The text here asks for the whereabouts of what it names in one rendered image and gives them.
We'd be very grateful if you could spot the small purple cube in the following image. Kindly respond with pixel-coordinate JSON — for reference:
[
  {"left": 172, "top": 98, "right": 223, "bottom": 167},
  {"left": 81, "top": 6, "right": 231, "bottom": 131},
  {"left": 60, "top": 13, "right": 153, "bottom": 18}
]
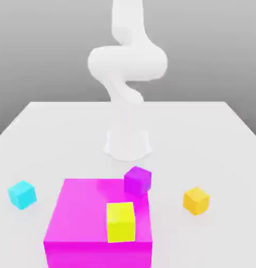
[{"left": 124, "top": 165, "right": 152, "bottom": 197}]

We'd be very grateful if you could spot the small yellow cube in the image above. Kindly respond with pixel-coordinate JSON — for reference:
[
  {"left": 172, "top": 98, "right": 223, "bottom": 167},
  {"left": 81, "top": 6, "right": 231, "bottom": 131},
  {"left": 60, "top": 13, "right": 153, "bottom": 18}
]
[{"left": 106, "top": 202, "right": 136, "bottom": 244}]

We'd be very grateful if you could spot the small orange cube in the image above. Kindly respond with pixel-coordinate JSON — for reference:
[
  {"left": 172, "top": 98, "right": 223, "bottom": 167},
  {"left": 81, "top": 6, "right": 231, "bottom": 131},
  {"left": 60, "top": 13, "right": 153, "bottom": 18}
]
[{"left": 182, "top": 186, "right": 210, "bottom": 216}]

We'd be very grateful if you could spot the small cyan cube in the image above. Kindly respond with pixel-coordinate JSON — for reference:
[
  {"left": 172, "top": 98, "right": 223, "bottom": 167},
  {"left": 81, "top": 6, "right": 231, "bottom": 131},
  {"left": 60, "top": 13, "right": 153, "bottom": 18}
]
[{"left": 7, "top": 180, "right": 38, "bottom": 210}]

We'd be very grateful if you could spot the large magenta box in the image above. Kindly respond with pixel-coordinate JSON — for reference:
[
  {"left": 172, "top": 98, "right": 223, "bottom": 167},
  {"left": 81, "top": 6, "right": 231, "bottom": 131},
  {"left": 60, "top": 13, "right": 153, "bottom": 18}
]
[{"left": 43, "top": 178, "right": 153, "bottom": 268}]

